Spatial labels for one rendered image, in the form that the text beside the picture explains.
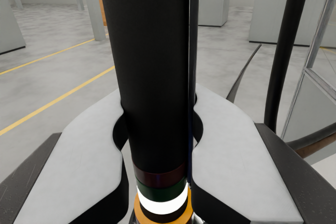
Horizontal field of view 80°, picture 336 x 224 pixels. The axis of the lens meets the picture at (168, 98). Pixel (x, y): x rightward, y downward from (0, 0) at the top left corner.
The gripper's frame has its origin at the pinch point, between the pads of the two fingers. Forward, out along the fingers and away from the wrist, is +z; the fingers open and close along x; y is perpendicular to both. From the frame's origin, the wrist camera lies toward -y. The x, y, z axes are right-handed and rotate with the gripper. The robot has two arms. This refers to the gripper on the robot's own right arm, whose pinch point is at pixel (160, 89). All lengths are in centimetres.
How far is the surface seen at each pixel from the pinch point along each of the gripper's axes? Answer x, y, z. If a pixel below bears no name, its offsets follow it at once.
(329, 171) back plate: 32.4, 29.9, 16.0
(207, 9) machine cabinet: 142, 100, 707
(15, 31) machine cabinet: -394, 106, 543
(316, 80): 88, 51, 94
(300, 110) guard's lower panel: 89, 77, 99
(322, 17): 91, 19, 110
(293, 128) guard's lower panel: 89, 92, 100
